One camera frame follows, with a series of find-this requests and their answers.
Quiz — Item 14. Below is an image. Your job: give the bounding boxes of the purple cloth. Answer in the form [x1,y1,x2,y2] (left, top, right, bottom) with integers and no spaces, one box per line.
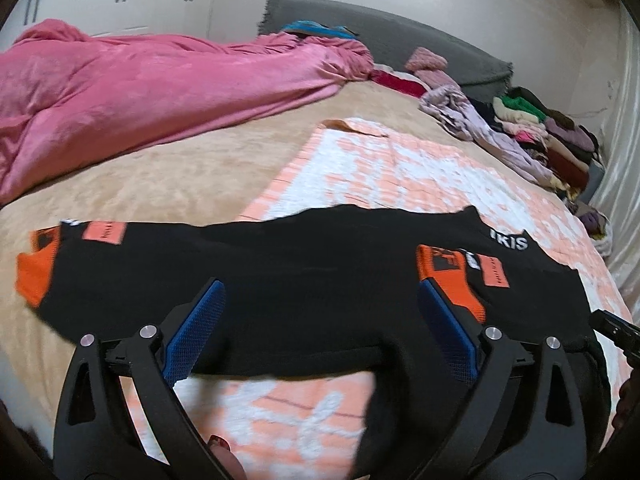
[575,207,613,256]

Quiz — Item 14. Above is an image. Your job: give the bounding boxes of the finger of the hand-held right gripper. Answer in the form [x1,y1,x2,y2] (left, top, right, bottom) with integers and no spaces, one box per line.
[589,310,640,367]

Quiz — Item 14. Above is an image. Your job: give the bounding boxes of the blue cloth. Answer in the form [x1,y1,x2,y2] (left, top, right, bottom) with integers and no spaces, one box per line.
[281,20,361,41]

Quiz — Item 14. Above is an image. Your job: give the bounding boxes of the red cloth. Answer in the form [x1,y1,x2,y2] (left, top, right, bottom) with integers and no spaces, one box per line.
[370,67,431,98]

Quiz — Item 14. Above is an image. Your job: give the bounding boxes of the pink velvet blanket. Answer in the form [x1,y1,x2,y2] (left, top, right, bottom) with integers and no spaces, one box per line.
[0,18,375,206]

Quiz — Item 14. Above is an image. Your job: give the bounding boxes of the black sweater with orange cuffs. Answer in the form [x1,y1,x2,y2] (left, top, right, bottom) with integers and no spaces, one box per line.
[16,204,612,480]

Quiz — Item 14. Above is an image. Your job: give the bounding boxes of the person's left hand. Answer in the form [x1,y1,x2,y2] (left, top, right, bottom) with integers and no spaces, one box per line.
[207,435,248,480]

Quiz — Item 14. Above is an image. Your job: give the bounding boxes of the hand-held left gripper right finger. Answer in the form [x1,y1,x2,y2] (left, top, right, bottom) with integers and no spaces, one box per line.
[410,278,591,480]

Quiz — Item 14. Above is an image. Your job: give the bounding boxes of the white satin curtain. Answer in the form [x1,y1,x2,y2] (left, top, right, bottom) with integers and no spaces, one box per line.
[585,0,640,321]

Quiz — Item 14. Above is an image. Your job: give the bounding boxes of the lilac garment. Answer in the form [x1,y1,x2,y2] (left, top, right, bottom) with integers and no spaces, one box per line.
[419,84,558,186]

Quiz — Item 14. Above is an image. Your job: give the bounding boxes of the pile of folded clothes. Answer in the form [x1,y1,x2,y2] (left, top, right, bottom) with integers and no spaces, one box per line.
[470,86,608,201]

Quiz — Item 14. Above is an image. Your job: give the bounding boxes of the grey headboard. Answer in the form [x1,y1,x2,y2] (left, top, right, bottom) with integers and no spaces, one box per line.
[257,0,514,103]

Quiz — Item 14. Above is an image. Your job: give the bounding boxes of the pink knitted garment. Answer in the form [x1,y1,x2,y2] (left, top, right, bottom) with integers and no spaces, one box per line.
[404,46,453,91]

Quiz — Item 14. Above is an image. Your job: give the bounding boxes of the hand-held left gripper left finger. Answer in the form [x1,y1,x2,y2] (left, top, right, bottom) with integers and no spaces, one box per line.
[52,277,236,480]

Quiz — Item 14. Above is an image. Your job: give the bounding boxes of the peach and white patterned blanket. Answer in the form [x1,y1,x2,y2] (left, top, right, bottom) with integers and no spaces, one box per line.
[115,117,633,480]

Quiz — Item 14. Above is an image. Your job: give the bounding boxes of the white wardrobe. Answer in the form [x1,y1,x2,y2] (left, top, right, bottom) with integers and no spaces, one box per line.
[0,0,223,56]

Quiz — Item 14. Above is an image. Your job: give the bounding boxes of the person's right hand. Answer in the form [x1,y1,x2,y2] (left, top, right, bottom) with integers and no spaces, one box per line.
[612,375,640,432]

